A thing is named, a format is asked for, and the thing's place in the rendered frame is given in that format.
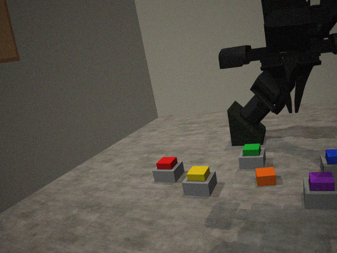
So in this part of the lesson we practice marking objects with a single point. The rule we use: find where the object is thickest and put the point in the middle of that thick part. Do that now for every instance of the purple button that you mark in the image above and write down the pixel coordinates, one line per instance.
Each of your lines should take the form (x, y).
(320, 191)

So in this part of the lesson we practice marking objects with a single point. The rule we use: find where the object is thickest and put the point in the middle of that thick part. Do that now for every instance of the orange block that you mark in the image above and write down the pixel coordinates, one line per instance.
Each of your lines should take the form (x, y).
(265, 176)

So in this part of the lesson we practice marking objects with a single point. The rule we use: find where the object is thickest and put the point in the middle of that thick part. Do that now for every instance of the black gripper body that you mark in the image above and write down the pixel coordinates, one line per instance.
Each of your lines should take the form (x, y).
(242, 55)

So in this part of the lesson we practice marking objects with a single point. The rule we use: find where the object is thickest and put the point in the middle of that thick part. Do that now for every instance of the yellow button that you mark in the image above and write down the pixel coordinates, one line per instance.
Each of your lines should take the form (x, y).
(200, 181)

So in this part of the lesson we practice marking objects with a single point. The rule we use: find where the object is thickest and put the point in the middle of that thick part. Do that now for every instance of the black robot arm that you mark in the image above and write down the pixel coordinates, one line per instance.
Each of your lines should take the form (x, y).
(287, 29)

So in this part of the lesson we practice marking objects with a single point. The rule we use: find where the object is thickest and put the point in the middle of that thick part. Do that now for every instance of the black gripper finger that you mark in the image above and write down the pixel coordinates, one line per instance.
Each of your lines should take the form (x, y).
(302, 73)
(279, 74)

